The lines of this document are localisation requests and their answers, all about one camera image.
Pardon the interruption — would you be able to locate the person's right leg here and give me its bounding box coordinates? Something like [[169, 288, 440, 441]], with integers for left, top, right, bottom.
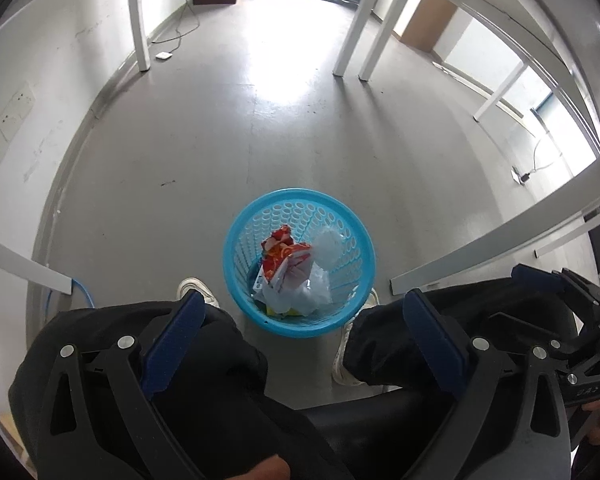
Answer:
[[342, 280, 581, 396]]

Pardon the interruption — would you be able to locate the white cable with plug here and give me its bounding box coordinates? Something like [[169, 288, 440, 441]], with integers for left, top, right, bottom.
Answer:
[[511, 135, 564, 184]]

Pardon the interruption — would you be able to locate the red snack packet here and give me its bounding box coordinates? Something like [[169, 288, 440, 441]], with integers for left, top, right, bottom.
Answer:
[[260, 226, 313, 293]]

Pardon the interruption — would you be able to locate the clear bubble wrap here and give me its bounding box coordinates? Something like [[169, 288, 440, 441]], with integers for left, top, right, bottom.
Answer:
[[310, 227, 346, 271]]

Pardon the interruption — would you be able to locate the white table leg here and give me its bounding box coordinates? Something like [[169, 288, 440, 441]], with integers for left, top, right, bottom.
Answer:
[[472, 57, 531, 122], [0, 230, 73, 295], [390, 160, 600, 295], [332, 0, 388, 77], [126, 0, 151, 72], [358, 0, 423, 82]]

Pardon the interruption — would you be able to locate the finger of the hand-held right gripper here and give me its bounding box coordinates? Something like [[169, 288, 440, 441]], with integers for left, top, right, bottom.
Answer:
[[511, 263, 600, 306], [490, 311, 587, 359]]

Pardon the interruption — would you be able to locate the blue mesh waste basket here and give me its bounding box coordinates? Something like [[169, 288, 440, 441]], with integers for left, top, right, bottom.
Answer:
[[222, 188, 375, 337]]

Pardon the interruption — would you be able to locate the brown cabinet with glass doors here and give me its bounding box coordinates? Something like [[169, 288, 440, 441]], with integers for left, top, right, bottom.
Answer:
[[400, 0, 458, 51]]

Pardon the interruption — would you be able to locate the white plastic bag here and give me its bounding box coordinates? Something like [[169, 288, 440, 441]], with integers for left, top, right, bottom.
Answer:
[[262, 265, 333, 317]]

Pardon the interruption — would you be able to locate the person's white shoe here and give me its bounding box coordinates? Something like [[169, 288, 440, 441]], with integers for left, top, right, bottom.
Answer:
[[332, 287, 381, 387], [176, 277, 221, 311]]

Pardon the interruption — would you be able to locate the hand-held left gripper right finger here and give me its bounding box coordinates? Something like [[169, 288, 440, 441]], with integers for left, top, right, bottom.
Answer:
[[402, 288, 573, 480]]

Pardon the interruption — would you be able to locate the person's left hand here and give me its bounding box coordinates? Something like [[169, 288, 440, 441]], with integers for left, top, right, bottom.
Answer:
[[240, 454, 292, 480]]

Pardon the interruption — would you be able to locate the black power cable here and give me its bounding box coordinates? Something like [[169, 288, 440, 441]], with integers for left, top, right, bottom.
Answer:
[[150, 0, 202, 57]]

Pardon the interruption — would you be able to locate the blue network cable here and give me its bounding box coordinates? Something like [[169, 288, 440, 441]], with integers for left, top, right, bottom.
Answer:
[[71, 277, 99, 309]]

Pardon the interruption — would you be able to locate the person's left leg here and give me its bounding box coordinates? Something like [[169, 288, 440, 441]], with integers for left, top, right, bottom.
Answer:
[[7, 300, 356, 480]]

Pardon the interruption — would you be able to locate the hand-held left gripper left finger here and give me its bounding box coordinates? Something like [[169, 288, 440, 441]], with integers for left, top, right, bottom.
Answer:
[[36, 290, 206, 480]]

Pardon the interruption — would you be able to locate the person's right white shoe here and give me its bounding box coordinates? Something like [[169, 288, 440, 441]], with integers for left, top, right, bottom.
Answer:
[[332, 287, 381, 387]]

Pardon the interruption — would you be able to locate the person's left white shoe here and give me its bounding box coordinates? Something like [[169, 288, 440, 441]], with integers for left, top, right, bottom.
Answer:
[[176, 277, 221, 311]]

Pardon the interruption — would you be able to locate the person's leg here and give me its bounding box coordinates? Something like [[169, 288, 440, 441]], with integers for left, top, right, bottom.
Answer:
[[342, 280, 581, 396], [7, 300, 356, 480]]

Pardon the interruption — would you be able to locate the white wall socket panel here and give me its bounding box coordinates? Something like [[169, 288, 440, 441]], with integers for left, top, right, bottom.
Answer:
[[0, 82, 36, 176]]

